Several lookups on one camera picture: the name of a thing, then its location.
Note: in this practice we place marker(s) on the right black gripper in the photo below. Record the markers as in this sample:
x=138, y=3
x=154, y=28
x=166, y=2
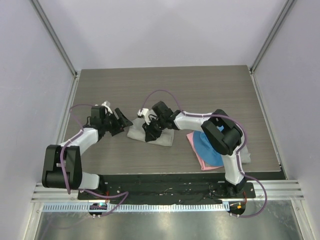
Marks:
x=150, y=134

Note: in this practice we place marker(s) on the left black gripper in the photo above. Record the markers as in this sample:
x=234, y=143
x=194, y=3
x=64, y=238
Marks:
x=120, y=123

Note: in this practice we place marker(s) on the grey cloth napkin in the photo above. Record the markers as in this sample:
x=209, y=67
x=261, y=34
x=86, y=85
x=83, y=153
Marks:
x=136, y=132

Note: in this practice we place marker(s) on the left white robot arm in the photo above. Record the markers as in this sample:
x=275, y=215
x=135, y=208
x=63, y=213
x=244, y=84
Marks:
x=62, y=167

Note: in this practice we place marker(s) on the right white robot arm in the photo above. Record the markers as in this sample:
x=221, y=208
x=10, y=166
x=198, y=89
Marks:
x=223, y=134

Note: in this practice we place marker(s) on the pink cloth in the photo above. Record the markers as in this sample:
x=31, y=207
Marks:
x=202, y=164

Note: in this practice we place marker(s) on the blue cloth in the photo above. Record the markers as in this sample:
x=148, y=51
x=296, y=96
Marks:
x=205, y=151

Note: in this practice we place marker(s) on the grey folded cloth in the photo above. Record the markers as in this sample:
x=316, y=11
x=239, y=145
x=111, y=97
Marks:
x=245, y=156

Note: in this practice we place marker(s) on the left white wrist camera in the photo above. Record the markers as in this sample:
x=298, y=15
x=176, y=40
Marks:
x=107, y=105

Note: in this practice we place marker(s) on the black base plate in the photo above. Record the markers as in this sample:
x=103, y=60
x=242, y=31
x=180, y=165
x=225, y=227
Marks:
x=169, y=189

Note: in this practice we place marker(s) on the white slotted cable duct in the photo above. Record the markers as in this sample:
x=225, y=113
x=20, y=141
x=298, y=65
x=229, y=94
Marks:
x=96, y=207

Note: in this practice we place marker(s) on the left aluminium frame post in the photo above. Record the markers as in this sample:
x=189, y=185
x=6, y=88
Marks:
x=53, y=35

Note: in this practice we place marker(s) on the aluminium frame post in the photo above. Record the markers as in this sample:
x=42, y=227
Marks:
x=53, y=35
x=281, y=18

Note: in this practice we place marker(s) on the aluminium front rail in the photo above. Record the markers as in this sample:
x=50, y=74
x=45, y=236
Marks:
x=272, y=189

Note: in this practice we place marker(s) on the right aluminium frame post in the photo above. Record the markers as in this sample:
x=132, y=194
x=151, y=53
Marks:
x=281, y=18

